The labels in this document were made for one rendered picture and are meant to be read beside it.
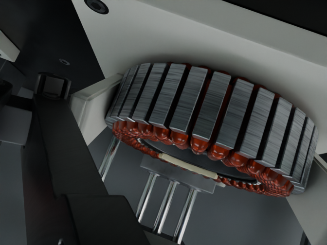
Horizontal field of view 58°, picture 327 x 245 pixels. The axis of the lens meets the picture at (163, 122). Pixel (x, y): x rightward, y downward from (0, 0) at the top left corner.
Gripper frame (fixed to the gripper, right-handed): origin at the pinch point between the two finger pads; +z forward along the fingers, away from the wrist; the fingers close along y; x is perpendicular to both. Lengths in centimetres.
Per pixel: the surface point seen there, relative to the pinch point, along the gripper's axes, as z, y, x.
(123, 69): 1.0, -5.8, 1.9
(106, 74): 2.8, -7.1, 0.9
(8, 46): 7.1, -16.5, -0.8
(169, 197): 10.5, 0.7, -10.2
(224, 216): 19.8, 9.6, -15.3
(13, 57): 8.1, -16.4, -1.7
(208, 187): 9.6, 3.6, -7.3
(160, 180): 20.8, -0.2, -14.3
